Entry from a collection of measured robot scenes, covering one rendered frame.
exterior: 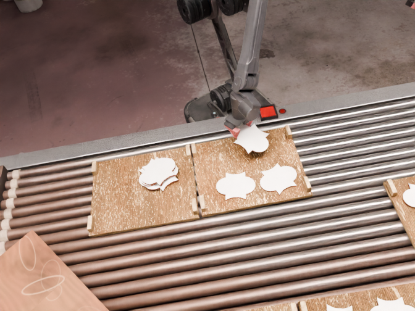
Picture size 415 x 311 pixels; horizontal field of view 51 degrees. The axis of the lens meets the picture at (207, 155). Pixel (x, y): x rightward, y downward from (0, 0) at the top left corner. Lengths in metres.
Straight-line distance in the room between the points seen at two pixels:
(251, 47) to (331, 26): 2.56
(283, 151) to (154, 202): 0.54
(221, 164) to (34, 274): 0.77
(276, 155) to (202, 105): 1.33
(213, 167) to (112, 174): 0.42
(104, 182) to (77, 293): 0.51
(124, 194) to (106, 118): 1.79
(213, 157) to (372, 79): 2.02
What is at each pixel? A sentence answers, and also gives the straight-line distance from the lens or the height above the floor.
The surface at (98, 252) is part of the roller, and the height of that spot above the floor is 0.92.
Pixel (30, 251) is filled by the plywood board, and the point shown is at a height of 1.04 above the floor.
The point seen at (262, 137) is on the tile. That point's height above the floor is 1.00.
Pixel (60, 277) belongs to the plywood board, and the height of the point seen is 1.04.
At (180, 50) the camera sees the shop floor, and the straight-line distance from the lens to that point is 3.90.
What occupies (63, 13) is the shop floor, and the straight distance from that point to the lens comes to 4.90.
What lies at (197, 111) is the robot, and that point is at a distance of 2.93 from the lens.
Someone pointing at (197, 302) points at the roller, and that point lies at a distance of 1.46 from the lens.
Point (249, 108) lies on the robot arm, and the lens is 1.51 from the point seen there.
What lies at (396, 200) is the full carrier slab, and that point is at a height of 0.94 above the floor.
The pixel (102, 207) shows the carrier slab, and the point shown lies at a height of 0.94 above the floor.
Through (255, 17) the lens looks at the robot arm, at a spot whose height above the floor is 1.45.
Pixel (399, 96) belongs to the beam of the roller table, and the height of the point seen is 0.91.
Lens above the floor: 2.27
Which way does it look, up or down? 50 degrees down
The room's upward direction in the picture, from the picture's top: 12 degrees counter-clockwise
